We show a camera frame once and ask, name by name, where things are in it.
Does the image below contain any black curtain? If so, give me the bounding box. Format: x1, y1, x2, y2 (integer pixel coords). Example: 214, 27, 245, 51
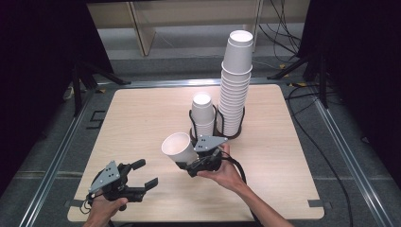
0, 0, 113, 197
297, 0, 401, 190

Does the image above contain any bundle of black cables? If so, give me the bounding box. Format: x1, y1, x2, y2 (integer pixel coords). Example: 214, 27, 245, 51
258, 0, 304, 64

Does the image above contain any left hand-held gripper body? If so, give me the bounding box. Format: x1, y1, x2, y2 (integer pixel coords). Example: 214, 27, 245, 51
88, 160, 146, 202

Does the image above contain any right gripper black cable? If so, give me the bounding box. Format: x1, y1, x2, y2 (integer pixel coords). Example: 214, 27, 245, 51
220, 150, 263, 227

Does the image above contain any person's right hand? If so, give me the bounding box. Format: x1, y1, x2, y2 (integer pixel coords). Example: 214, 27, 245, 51
198, 143, 249, 193

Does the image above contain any short stack of paper cups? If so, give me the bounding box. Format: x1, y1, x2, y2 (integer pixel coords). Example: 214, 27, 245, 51
190, 93, 217, 140

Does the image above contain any long black floor cable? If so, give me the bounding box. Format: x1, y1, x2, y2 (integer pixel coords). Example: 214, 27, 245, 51
285, 83, 354, 227

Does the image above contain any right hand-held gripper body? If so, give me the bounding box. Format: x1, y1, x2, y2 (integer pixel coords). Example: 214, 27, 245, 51
187, 134, 229, 178

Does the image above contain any metal floor rail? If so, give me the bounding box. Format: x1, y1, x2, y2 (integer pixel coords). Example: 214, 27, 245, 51
18, 91, 96, 227
313, 97, 395, 227

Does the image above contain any white paper cup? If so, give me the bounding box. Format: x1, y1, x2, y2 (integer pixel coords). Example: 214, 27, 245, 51
161, 131, 200, 165

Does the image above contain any tall stack of paper cups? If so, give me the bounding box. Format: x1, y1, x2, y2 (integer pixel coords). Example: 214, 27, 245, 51
217, 29, 254, 137

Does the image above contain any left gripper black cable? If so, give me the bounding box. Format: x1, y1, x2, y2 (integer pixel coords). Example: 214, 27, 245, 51
79, 169, 108, 215

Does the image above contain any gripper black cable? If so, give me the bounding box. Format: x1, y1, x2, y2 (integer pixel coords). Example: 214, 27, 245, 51
79, 169, 108, 215
220, 150, 263, 227

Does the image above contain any black wire cup holder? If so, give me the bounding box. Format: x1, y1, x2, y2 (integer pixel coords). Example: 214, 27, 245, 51
188, 105, 246, 143

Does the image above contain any person's left hand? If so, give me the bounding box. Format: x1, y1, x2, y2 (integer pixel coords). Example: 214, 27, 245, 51
84, 192, 129, 225

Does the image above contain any light wooden shelf unit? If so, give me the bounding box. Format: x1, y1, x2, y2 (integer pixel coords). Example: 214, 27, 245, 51
86, 0, 311, 58

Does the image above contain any black metal stand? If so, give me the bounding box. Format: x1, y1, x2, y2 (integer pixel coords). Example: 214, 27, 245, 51
71, 60, 131, 117
267, 51, 329, 110

